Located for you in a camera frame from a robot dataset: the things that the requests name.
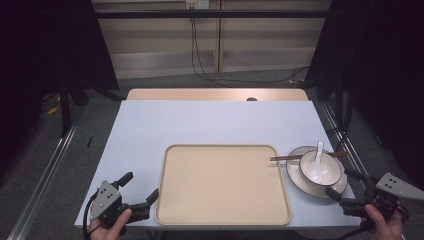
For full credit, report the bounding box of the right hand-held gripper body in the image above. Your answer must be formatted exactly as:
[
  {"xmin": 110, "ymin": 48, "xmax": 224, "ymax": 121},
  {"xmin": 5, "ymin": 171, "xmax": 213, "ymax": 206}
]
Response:
[{"xmin": 339, "ymin": 172, "xmax": 424, "ymax": 228}]

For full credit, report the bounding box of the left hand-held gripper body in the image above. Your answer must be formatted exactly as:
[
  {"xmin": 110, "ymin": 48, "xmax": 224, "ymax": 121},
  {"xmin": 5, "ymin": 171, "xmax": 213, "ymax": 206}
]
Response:
[{"xmin": 88, "ymin": 179, "xmax": 152, "ymax": 231}]

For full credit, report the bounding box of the person's left hand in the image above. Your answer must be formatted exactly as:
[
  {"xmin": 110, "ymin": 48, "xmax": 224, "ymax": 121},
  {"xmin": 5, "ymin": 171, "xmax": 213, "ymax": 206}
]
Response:
[{"xmin": 87, "ymin": 208, "xmax": 133, "ymax": 240}]

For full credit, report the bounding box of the person's right hand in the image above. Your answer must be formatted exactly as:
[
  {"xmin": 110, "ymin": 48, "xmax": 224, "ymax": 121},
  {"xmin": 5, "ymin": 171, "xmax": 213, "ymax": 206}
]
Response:
[{"xmin": 360, "ymin": 203, "xmax": 405, "ymax": 240}]

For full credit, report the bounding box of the white bowl with dark rim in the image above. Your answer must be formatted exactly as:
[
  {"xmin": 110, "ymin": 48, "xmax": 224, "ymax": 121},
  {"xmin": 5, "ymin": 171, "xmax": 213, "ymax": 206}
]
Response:
[{"xmin": 298, "ymin": 149, "xmax": 344, "ymax": 188}]

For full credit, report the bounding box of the white ceramic spoon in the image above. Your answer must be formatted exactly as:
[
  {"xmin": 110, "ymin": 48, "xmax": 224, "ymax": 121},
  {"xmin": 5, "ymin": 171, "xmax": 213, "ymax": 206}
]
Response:
[{"xmin": 306, "ymin": 139, "xmax": 325, "ymax": 185}]

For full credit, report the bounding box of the white plate with dark rim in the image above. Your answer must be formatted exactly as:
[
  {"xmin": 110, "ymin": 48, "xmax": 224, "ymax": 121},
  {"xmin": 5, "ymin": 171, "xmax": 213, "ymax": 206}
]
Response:
[{"xmin": 285, "ymin": 145, "xmax": 349, "ymax": 200}]

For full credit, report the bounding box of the brown wooden chopstick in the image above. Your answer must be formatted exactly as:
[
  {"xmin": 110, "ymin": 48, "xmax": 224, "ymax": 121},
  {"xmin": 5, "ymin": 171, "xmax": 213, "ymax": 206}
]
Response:
[
  {"xmin": 269, "ymin": 151, "xmax": 349, "ymax": 162},
  {"xmin": 270, "ymin": 152, "xmax": 350, "ymax": 163}
]

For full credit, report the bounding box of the beige rectangular tray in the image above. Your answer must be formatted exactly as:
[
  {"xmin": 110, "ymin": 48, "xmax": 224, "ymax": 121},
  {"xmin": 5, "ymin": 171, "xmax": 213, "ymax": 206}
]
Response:
[{"xmin": 155, "ymin": 143, "xmax": 292, "ymax": 227}]

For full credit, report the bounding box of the white table cover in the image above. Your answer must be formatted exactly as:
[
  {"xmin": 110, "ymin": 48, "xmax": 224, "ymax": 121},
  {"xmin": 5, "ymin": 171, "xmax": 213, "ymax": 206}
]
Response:
[{"xmin": 73, "ymin": 99, "xmax": 362, "ymax": 231}]

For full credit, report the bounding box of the black metal stand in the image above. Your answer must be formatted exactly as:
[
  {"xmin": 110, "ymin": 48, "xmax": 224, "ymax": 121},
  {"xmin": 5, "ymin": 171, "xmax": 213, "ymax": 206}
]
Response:
[{"xmin": 58, "ymin": 74, "xmax": 74, "ymax": 138}]

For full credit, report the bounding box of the wooden table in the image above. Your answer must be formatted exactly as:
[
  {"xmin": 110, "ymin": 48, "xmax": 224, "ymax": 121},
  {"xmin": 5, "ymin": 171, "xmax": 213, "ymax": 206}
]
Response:
[{"xmin": 126, "ymin": 87, "xmax": 310, "ymax": 102}]

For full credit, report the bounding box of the black curtain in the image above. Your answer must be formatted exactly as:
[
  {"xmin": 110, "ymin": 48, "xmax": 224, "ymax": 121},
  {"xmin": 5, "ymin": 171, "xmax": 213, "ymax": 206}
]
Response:
[
  {"xmin": 0, "ymin": 0, "xmax": 120, "ymax": 168},
  {"xmin": 304, "ymin": 0, "xmax": 424, "ymax": 188}
]

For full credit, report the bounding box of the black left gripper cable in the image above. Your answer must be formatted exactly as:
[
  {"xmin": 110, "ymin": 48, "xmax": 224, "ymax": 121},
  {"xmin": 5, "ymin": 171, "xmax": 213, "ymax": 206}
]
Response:
[{"xmin": 82, "ymin": 192, "xmax": 102, "ymax": 240}]

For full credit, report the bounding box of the aluminium floor rail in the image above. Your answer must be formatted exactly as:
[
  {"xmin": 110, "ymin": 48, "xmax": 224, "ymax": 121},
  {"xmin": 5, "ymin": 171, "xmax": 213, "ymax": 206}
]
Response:
[
  {"xmin": 320, "ymin": 102, "xmax": 370, "ymax": 176},
  {"xmin": 5, "ymin": 105, "xmax": 88, "ymax": 240}
]

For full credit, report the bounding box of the black wall cable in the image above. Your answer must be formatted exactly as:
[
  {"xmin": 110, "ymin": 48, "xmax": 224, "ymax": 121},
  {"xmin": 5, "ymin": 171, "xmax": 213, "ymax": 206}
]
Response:
[{"xmin": 189, "ymin": 7, "xmax": 312, "ymax": 88}]

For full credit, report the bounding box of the black horizontal frame bar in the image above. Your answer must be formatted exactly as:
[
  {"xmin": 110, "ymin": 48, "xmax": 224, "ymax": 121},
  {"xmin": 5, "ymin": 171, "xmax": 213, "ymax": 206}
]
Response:
[{"xmin": 94, "ymin": 9, "xmax": 332, "ymax": 20}]

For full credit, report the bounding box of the white wall socket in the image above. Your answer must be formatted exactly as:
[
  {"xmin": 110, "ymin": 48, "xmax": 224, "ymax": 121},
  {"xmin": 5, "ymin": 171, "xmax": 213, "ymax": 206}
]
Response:
[{"xmin": 185, "ymin": 0, "xmax": 211, "ymax": 10}]

